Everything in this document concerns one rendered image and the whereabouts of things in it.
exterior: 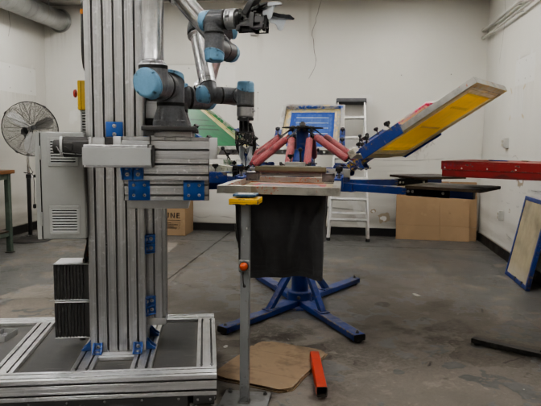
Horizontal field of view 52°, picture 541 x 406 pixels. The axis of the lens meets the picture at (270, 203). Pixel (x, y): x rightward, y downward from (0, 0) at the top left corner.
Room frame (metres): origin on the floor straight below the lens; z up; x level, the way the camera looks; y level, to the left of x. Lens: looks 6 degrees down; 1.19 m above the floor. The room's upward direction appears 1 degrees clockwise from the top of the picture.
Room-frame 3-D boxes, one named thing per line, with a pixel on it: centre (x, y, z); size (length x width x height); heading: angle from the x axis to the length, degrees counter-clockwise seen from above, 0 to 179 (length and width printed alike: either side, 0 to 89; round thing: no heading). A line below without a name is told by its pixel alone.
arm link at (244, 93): (2.46, 0.11, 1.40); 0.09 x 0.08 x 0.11; 27
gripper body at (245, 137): (2.45, 0.11, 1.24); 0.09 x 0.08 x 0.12; 172
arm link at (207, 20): (2.20, 0.22, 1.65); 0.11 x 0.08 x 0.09; 71
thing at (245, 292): (2.47, 0.11, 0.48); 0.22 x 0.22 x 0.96; 82
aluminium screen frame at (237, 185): (3.02, -0.08, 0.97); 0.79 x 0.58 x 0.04; 172
